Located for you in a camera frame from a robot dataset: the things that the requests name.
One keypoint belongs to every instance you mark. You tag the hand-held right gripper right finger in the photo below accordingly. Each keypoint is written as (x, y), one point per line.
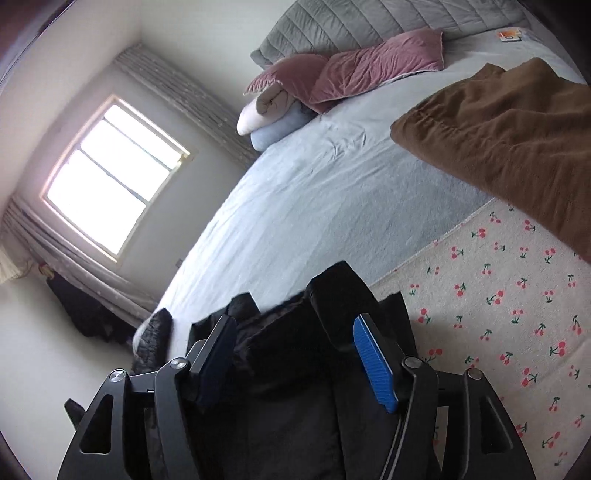
(376, 364)

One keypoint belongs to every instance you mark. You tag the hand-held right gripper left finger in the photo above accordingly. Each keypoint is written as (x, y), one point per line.
(216, 364)

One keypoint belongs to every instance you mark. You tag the black padded jacket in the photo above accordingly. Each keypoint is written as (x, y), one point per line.
(286, 392)

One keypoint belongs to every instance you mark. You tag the black hanging clothes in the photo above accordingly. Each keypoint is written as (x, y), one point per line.
(87, 309)

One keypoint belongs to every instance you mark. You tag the grey quilted jacket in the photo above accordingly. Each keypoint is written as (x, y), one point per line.
(154, 339)

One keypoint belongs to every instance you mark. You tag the cherry print blanket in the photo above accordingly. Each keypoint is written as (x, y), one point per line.
(489, 323)

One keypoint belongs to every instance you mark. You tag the bed with white sheet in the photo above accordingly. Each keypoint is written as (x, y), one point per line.
(323, 184)

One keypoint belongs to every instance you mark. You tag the dotted white curtain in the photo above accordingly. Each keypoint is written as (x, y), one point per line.
(55, 249)
(184, 101)

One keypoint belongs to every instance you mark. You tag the window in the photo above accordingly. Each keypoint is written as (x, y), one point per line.
(117, 177)

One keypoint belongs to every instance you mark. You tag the light blue pillow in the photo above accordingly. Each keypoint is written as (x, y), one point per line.
(277, 130)

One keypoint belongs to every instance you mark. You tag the white pillow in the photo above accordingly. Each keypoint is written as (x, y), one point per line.
(251, 117)

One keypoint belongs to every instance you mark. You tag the brown garment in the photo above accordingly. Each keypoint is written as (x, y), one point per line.
(508, 138)

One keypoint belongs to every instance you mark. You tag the pink velvet pillow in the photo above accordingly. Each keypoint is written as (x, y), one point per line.
(378, 69)
(284, 76)

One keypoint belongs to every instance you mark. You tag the grey quilted headboard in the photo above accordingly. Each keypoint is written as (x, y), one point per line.
(369, 23)

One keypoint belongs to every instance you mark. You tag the small orange white packet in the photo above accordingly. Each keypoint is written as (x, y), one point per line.
(510, 35)

